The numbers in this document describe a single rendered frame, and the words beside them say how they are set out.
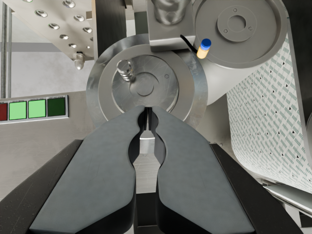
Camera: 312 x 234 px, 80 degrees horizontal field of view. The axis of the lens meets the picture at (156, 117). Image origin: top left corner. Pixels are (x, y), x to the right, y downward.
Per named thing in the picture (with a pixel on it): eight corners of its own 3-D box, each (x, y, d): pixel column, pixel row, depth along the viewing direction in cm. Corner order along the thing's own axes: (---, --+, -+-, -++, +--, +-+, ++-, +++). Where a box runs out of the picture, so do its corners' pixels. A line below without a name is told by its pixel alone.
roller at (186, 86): (189, 38, 23) (200, 134, 21) (176, 92, 48) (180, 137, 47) (95, 48, 23) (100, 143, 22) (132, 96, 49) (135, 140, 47)
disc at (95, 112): (200, 27, 23) (215, 147, 21) (200, 29, 24) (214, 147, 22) (83, 39, 24) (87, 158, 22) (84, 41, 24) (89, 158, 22)
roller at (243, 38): (279, -28, 24) (295, 64, 22) (220, 59, 49) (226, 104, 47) (183, -17, 24) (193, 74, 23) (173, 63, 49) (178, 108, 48)
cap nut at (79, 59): (82, 52, 56) (82, 67, 56) (87, 57, 60) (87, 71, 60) (70, 53, 57) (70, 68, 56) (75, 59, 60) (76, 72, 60)
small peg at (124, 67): (124, 75, 18) (113, 67, 18) (130, 84, 21) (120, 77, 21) (133, 64, 18) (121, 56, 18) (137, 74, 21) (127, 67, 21)
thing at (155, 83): (151, 134, 20) (96, 94, 21) (152, 134, 22) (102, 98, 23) (192, 78, 20) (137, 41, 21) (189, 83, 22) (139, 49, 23)
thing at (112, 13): (91, -66, 26) (98, 61, 24) (126, 31, 49) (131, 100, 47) (88, -65, 26) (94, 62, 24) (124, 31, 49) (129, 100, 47)
